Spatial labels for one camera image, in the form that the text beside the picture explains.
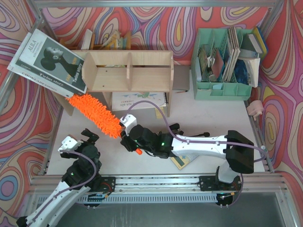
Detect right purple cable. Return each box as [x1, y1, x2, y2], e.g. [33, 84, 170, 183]
[123, 100, 268, 209]

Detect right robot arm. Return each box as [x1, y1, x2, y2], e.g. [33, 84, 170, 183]
[120, 124, 254, 183]

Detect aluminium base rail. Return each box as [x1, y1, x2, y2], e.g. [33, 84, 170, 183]
[29, 172, 288, 194]

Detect green desk organizer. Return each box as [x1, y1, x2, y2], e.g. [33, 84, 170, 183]
[191, 28, 252, 101]

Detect books behind shelf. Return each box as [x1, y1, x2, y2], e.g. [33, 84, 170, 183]
[59, 29, 131, 50]

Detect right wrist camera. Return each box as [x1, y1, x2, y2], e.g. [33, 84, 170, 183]
[120, 114, 137, 136]

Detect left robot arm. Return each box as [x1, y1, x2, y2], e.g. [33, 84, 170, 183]
[17, 129, 101, 227]

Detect black handled tool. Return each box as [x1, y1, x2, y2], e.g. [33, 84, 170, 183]
[179, 131, 210, 137]

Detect spiral drawing notebook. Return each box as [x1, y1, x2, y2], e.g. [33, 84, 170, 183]
[112, 92, 168, 111]

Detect wooden bookshelf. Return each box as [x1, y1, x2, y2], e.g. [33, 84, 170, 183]
[52, 49, 175, 118]

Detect gold grey calculator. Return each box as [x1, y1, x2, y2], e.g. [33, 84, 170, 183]
[170, 155, 197, 170]

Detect red notebook in organizer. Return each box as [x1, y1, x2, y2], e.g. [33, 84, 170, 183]
[211, 48, 224, 78]

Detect white book under Twins story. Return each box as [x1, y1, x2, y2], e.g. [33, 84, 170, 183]
[7, 32, 83, 98]

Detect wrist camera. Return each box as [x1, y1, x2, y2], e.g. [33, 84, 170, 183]
[58, 136, 83, 153]
[120, 114, 137, 136]

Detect grey black stapler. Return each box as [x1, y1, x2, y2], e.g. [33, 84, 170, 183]
[169, 123, 180, 134]

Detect orange microfiber duster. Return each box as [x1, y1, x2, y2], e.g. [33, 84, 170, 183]
[66, 93, 143, 156]

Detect yellow sticky note pad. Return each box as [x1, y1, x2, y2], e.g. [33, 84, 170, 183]
[155, 107, 165, 119]

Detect stack of thin books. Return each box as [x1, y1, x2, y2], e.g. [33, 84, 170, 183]
[223, 26, 240, 82]

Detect pink tape dispenser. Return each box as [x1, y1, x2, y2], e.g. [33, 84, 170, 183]
[246, 100, 264, 121]

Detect blue yellow book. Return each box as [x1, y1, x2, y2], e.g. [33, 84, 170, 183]
[252, 26, 268, 55]

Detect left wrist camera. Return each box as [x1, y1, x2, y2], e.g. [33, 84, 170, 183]
[58, 136, 83, 153]

